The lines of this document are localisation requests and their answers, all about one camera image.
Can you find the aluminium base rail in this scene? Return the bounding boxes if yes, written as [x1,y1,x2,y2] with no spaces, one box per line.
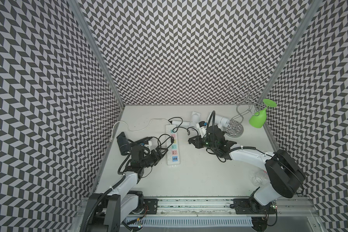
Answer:
[124,196,326,232]

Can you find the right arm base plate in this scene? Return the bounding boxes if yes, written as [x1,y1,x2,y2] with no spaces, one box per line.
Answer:
[230,198,275,215]

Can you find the white power strip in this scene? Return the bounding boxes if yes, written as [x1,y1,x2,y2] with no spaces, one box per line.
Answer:
[165,124,180,167]

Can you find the clear wine glass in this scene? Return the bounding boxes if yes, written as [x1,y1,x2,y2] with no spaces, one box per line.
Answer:
[250,171,270,187]

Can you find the white hair dryer right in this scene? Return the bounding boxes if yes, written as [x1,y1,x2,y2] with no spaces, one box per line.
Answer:
[206,111,230,129]

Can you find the white power strip cable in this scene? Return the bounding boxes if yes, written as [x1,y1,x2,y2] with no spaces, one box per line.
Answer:
[110,118,167,142]

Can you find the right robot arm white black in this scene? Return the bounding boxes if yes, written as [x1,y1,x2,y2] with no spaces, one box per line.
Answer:
[188,125,305,212]

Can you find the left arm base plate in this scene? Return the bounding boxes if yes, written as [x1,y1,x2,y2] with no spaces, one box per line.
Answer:
[118,198,159,216]

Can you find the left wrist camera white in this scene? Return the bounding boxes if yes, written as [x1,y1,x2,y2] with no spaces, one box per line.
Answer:
[138,137,152,147]

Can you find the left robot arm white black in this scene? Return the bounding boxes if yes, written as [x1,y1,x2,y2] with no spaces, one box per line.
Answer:
[80,143,169,232]

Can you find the green plastic wine glass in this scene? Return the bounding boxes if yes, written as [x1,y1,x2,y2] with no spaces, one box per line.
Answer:
[249,99,277,129]

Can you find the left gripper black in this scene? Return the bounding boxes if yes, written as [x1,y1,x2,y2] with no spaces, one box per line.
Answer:
[141,147,168,168]

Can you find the white dryer black cable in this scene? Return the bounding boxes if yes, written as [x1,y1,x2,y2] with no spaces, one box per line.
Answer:
[168,116,199,136]

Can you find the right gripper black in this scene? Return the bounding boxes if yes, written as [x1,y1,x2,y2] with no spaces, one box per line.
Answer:
[188,134,217,149]

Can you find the silver wire glass rack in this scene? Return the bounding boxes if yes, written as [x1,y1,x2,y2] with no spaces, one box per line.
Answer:
[225,87,264,138]

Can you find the black hair dryer cable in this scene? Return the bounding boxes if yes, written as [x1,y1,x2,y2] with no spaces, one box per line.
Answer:
[117,134,175,178]

